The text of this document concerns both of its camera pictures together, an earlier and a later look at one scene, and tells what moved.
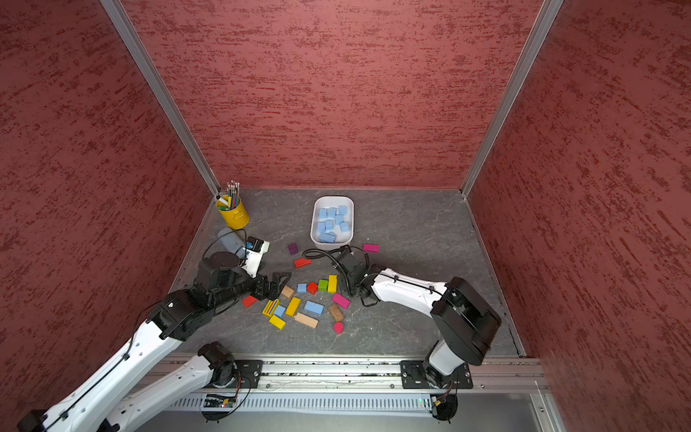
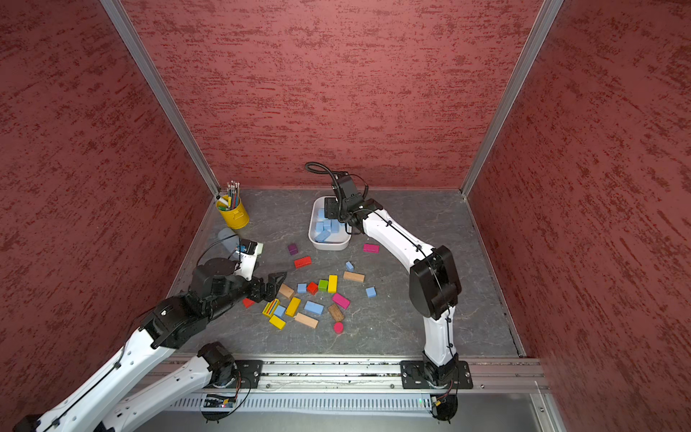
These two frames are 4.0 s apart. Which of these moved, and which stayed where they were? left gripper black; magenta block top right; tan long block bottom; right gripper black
Moved: right gripper black
Stayed: magenta block top right; left gripper black; tan long block bottom
